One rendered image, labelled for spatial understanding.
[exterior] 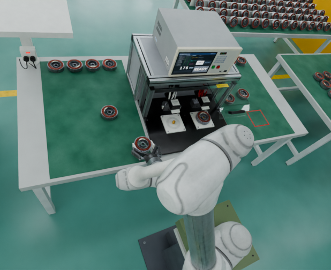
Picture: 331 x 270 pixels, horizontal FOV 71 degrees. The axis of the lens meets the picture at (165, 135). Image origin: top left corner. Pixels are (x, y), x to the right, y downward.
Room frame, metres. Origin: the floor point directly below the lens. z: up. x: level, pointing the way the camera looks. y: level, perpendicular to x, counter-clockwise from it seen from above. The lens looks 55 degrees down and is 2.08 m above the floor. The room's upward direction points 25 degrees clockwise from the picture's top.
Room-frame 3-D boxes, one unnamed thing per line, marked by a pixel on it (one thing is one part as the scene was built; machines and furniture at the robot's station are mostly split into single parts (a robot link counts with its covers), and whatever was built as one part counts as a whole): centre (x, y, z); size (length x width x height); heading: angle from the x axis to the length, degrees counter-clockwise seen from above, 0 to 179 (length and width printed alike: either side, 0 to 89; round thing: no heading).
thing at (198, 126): (1.20, -0.20, 0.78); 0.15 x 0.15 x 0.01; 39
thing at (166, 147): (1.14, -0.10, 0.76); 0.64 x 0.47 x 0.02; 129
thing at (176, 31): (1.39, 0.08, 1.22); 0.44 x 0.39 x 0.20; 129
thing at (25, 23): (1.01, 0.96, 0.98); 0.37 x 0.35 x 0.46; 129
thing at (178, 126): (1.05, -0.02, 0.78); 0.15 x 0.15 x 0.01; 39
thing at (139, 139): (0.76, 0.10, 0.82); 0.11 x 0.11 x 0.04
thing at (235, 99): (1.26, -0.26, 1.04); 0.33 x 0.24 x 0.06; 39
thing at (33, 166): (1.32, 0.04, 0.72); 2.20 x 1.01 x 0.05; 129
